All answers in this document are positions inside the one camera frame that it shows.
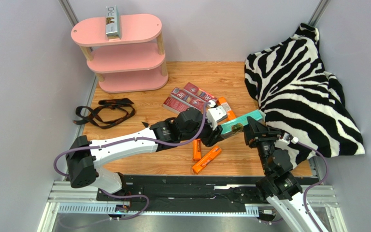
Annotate orange toothpaste box far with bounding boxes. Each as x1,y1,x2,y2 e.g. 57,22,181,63
217,97,236,121

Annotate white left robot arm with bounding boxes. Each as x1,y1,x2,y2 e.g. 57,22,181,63
65,107,227,193

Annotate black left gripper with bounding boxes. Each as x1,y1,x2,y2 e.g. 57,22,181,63
180,111,225,148

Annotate orange toothpaste box upright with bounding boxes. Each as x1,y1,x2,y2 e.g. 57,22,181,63
193,139,202,162

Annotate black orange strap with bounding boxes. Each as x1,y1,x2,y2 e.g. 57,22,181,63
73,98,137,130

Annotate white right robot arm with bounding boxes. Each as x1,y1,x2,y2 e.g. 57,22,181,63
244,116,327,232

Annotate pink three-tier shelf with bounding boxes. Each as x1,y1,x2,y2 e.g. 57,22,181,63
71,14,169,93

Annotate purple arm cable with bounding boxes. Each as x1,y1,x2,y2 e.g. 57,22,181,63
53,100,215,223
293,140,329,232

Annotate red toothpaste box front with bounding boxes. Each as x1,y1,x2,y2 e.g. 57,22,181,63
162,97,189,114

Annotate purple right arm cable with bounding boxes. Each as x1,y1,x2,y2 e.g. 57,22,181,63
293,140,329,232

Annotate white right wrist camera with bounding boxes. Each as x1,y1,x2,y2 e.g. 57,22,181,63
276,132,299,146

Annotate teal silver toothpaste box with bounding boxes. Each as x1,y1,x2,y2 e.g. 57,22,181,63
220,110,266,139

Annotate orange toothpaste box diagonal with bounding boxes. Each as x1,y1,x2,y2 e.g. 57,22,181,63
192,145,222,174

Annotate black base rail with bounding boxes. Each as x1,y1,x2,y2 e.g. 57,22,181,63
47,174,302,218

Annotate zebra print cloth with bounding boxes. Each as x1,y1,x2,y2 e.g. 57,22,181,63
244,23,366,164

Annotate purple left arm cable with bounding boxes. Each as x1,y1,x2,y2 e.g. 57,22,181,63
53,100,215,223

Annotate red toothpaste box back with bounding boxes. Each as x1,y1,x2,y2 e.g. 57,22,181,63
183,82,218,106

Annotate red toothpaste box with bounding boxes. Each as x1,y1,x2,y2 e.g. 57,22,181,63
170,87,204,111
183,82,218,106
162,97,189,114

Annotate red toothpaste box middle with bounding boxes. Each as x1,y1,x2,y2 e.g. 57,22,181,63
170,87,204,111

